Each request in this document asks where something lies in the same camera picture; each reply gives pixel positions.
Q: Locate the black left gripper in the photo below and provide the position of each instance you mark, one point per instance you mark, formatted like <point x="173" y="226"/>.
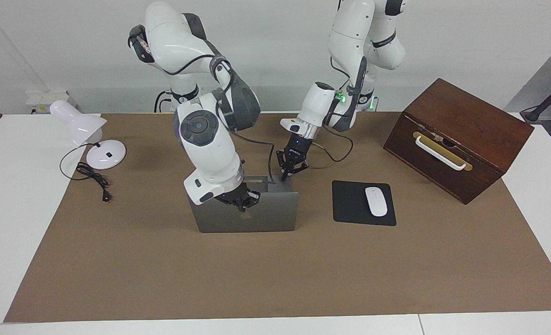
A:
<point x="296" y="151"/>

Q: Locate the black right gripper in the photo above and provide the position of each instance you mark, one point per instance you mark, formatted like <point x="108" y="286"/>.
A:
<point x="238" y="195"/>

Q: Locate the grey laptop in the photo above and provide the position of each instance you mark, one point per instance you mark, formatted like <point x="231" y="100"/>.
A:
<point x="271" y="214"/>

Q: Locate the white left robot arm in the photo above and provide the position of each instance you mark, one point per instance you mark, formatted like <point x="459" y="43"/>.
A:
<point x="317" y="104"/>

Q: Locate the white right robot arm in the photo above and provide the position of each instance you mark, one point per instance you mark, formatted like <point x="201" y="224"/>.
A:
<point x="205" y="149"/>

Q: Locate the black mouse pad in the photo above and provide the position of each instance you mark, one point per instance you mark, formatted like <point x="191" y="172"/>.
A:
<point x="350" y="204"/>

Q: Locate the brown table mat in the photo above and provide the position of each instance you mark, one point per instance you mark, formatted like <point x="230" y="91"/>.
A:
<point x="257" y="279"/>

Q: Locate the white computer mouse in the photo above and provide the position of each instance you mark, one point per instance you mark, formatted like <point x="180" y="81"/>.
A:
<point x="376" y="201"/>

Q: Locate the dark brown wooden box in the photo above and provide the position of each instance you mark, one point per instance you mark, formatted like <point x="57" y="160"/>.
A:
<point x="443" y="177"/>

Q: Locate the white desk lamp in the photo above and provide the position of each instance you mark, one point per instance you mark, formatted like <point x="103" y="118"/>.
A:
<point x="105" y="156"/>

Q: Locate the white power strip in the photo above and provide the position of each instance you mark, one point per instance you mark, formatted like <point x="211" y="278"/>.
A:
<point x="43" y="98"/>

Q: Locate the black tripod leg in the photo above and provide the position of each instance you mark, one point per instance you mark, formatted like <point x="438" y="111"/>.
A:
<point x="536" y="111"/>

